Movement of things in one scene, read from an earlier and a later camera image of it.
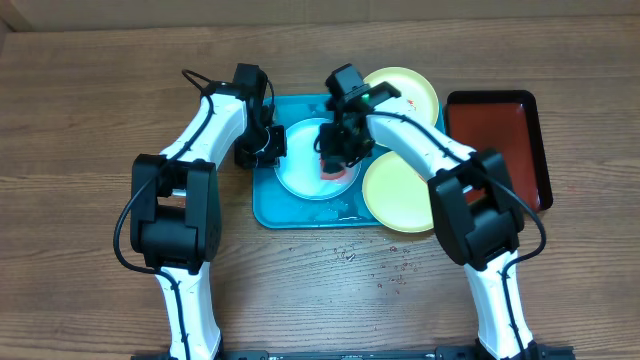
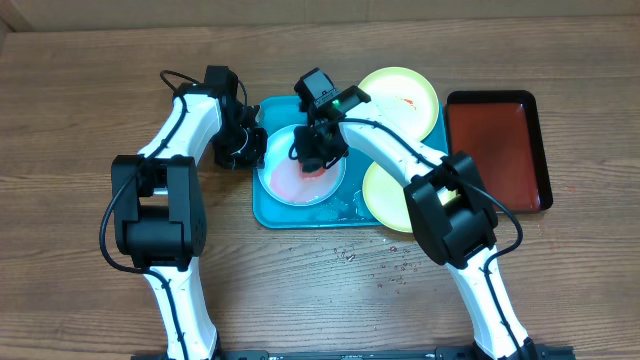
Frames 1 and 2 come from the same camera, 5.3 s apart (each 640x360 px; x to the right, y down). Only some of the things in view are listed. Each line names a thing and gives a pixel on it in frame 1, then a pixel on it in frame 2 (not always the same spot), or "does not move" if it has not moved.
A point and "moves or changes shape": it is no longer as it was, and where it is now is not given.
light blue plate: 300,170 moves or changes shape
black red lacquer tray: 508,123 does not move
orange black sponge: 331,170 -> 311,175
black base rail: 443,353 does not move
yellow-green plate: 418,98 does not move
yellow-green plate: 397,195 does not move
